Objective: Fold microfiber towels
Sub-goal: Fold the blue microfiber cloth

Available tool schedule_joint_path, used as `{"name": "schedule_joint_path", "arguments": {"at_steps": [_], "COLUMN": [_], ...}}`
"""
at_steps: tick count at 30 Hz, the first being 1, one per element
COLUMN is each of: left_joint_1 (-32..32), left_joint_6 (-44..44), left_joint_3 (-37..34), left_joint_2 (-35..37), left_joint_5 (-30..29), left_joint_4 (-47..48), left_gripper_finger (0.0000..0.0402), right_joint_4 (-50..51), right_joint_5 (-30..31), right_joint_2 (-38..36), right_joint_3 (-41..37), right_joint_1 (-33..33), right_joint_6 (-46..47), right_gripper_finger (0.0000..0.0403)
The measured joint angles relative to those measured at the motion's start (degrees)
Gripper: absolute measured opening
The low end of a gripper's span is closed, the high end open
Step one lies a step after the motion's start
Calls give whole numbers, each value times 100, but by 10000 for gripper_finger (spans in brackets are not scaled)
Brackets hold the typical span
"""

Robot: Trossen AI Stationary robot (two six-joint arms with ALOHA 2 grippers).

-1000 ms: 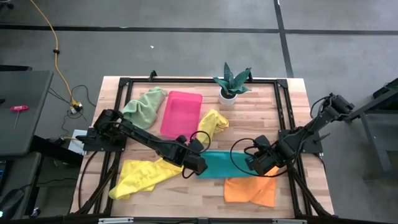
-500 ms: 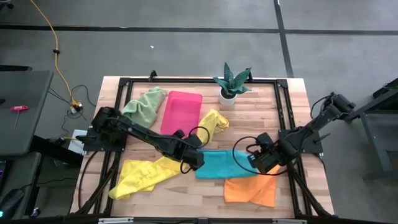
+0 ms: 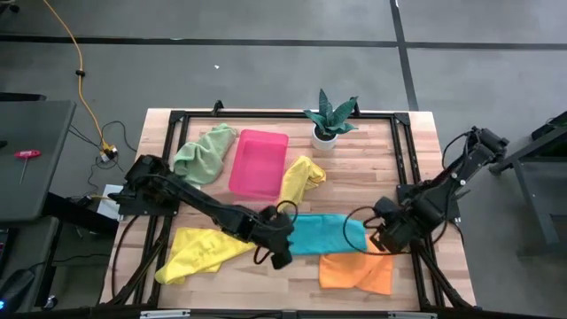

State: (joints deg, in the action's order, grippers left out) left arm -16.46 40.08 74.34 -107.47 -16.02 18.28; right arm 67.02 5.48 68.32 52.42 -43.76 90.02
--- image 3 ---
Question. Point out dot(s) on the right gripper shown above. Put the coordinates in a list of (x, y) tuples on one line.
[(394, 230)]

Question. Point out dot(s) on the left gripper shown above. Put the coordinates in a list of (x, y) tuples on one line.
[(277, 230)]

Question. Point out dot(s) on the orange microfiber towel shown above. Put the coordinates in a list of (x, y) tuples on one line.
[(354, 274)]

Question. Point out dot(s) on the teal microfiber towel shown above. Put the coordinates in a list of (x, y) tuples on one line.
[(328, 232)]

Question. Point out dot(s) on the yellow microfiber towel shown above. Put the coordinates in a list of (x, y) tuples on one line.
[(299, 177), (199, 252)]

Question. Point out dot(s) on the pink plastic bin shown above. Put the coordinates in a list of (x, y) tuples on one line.
[(259, 164)]

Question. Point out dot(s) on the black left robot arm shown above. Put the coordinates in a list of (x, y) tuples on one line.
[(208, 206)]

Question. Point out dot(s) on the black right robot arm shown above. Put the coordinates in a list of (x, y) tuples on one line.
[(447, 186)]

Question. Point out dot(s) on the green microfiber towel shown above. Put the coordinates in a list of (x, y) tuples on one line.
[(204, 155)]

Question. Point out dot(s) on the white plant pot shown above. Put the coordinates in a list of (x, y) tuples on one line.
[(320, 142)]

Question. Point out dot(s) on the green snake plant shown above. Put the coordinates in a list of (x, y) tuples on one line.
[(330, 117)]

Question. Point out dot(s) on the dark metal stand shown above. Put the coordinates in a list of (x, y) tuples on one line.
[(540, 177)]

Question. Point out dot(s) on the white paper sheet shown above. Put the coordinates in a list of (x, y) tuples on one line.
[(104, 206)]

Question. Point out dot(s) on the grey side table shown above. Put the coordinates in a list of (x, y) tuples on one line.
[(35, 155)]

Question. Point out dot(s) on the black device with light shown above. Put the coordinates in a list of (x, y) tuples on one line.
[(15, 288)]

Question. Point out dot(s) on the silver frame bracket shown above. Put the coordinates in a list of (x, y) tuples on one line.
[(412, 315), (165, 314)]

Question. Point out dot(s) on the black aluminium table frame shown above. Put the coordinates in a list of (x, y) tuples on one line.
[(288, 114)]

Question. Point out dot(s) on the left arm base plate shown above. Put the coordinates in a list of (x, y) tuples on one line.
[(133, 206)]

